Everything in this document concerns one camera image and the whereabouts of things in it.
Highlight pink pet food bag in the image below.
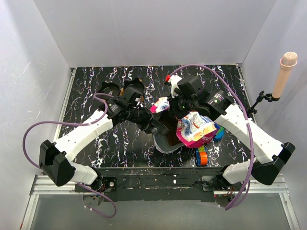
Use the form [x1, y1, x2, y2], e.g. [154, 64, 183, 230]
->
[153, 112, 219, 154]

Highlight aluminium frame rail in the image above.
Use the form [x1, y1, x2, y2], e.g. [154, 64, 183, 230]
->
[20, 174, 300, 230]

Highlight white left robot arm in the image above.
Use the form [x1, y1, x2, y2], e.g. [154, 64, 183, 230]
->
[39, 84, 170, 192]

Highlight green blue toy blocks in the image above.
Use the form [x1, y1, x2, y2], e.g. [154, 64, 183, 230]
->
[213, 126, 224, 141]

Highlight blue orange toy car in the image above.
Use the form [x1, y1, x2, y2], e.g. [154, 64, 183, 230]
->
[195, 146, 209, 167]

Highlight black left pet bowl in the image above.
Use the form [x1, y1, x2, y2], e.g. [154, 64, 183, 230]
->
[98, 82, 120, 96]

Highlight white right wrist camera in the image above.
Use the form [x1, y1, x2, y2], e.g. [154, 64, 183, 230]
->
[165, 74, 182, 98]

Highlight black microphone clamp stand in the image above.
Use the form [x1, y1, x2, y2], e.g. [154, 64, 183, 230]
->
[247, 91, 280, 117]

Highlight black pet bowl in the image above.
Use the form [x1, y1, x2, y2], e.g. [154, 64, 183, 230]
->
[98, 82, 120, 96]
[123, 78, 144, 95]

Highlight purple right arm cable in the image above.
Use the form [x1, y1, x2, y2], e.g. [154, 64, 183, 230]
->
[170, 64, 255, 211]

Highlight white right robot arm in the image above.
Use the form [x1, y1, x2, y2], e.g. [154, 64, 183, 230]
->
[165, 75, 295, 191]

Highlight pink microphone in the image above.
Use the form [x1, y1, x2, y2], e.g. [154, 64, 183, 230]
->
[272, 51, 298, 99]

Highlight black right pet bowl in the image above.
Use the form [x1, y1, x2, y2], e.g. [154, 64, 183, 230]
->
[123, 78, 144, 95]

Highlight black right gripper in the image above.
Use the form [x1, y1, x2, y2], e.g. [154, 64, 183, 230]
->
[166, 90, 197, 120]

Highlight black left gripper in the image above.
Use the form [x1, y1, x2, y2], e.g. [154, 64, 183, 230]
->
[127, 106, 165, 133]

